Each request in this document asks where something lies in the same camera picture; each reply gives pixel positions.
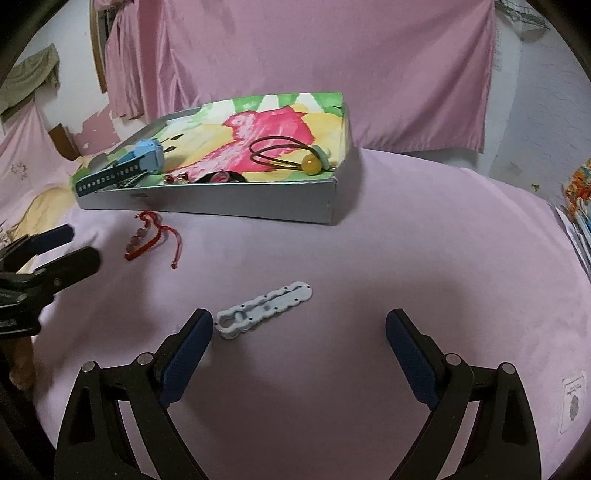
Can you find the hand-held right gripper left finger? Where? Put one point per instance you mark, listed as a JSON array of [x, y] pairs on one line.
[[184, 360]]

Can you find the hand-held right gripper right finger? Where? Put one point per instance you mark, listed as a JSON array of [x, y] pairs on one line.
[[413, 360]]

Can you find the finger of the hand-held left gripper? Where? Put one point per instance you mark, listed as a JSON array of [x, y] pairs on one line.
[[53, 235], [76, 267]]

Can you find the white hair clip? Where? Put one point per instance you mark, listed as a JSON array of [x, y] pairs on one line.
[[286, 295]]

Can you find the blue watch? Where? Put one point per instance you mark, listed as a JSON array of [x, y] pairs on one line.
[[147, 154]]

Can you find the grey shallow box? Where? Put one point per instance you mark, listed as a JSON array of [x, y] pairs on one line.
[[231, 203]]

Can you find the person's left hand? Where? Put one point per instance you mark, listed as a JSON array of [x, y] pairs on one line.
[[22, 364]]

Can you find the yellow blanket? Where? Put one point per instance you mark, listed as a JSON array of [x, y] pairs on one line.
[[46, 212]]

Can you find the pink embroidered sheet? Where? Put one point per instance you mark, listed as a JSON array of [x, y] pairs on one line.
[[23, 152]]

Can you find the brown wooden headboard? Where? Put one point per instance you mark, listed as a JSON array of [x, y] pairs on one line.
[[64, 141]]

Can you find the pink table cover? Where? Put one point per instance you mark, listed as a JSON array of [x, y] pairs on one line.
[[369, 258]]

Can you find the white label sticker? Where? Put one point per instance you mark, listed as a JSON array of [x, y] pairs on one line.
[[572, 397]]

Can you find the olive hanging cloth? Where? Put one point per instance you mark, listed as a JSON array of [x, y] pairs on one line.
[[27, 74]]

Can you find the pink window curtain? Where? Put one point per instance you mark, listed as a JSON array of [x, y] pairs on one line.
[[122, 69]]

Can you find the stack of colourful books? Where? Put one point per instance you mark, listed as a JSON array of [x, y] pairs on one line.
[[579, 207]]

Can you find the floral printed cloth lining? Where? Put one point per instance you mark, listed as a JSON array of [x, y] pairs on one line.
[[258, 134]]

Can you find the large pink curtain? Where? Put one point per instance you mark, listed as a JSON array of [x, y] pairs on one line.
[[323, 69]]

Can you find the wooden window frame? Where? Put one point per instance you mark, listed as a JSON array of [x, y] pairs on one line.
[[98, 50]]

